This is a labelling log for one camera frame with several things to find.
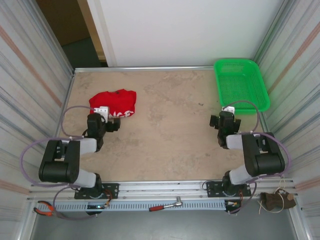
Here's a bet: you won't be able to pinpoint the red-handled ratchet wrench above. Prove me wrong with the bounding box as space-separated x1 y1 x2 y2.
149 196 184 213

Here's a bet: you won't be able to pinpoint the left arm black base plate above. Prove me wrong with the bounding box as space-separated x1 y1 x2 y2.
74 183 120 200

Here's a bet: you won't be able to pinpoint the wide aluminium mounting rail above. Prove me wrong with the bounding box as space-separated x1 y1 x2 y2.
26 178 301 203

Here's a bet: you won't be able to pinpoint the beige string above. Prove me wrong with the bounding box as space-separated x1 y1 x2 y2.
258 178 289 215

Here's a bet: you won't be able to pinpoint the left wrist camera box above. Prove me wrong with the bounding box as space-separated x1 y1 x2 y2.
93 106 110 123

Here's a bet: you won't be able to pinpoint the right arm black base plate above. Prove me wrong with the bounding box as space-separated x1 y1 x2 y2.
206 180 252 198

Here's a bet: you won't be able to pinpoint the brown cloth pouch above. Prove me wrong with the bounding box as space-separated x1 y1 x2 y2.
260 191 297 213

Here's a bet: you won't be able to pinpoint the small circuit board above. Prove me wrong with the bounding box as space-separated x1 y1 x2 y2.
86 203 109 211
224 199 242 210

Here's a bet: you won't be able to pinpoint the green plastic mesh basket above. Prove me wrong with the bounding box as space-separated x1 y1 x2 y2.
213 57 271 116

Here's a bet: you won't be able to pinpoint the brown wooden panel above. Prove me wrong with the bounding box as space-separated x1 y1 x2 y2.
36 0 91 47

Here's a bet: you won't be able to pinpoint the grey slotted cable duct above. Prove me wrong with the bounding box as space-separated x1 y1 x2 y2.
53 200 227 212

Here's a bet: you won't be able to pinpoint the red t-shirt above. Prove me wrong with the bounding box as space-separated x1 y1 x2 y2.
89 88 137 120

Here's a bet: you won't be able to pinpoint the orange-handled pliers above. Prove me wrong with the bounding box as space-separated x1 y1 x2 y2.
33 200 57 217

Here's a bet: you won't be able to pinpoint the wooden door frame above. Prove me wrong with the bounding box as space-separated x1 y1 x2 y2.
77 0 108 62

